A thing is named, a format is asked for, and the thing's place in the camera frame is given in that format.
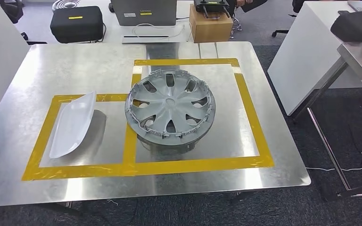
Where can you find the black chair base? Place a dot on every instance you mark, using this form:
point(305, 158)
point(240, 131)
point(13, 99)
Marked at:
point(279, 31)
point(34, 42)

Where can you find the grey ribbed round disc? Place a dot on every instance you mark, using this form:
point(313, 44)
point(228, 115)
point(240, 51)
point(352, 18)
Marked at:
point(65, 4)

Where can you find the black office chair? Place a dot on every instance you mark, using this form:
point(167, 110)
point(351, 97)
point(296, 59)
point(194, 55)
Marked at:
point(10, 11)

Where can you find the white desk panel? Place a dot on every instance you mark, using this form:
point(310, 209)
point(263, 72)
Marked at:
point(0, 46)
point(299, 46)

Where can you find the black carrying case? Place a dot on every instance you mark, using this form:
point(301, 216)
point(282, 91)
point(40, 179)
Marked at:
point(76, 25)
point(356, 26)

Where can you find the white plastic shell part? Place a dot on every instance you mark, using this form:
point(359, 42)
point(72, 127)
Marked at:
point(71, 124)

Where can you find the person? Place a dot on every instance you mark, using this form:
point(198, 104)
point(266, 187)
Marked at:
point(252, 5)

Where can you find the white floor thread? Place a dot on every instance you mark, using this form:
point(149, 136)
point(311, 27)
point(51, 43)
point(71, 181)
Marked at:
point(112, 202)

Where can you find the silver wheel hub cap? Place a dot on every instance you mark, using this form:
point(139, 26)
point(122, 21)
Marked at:
point(170, 103)

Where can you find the grey computer case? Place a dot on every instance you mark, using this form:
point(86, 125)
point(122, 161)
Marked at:
point(143, 12)

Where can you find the cardboard box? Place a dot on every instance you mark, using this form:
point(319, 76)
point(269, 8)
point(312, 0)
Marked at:
point(210, 31)

